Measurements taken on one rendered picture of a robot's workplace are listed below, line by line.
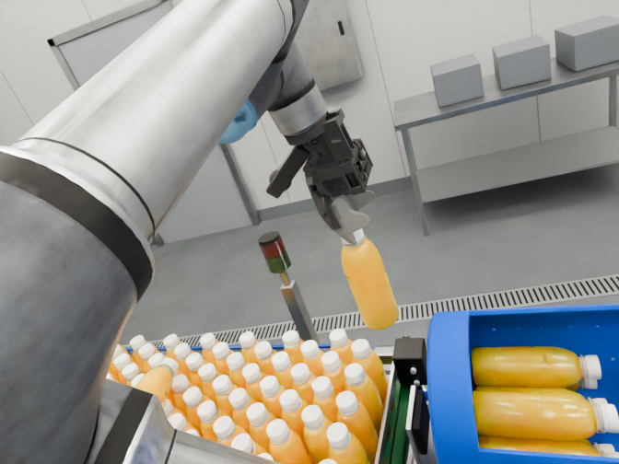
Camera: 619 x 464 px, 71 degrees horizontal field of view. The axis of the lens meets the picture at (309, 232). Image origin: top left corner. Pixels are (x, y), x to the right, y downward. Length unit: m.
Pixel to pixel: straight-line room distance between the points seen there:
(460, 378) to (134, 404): 0.53
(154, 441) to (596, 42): 3.29
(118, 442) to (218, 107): 0.19
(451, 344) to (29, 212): 0.65
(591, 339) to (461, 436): 0.35
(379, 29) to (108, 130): 3.70
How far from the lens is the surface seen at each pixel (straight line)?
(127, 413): 0.29
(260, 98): 0.49
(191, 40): 0.29
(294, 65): 0.58
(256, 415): 0.94
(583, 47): 3.37
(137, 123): 0.23
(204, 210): 4.67
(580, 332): 0.95
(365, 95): 3.97
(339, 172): 0.62
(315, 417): 0.89
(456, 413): 0.72
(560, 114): 4.25
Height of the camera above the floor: 1.75
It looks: 26 degrees down
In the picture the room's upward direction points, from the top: 20 degrees counter-clockwise
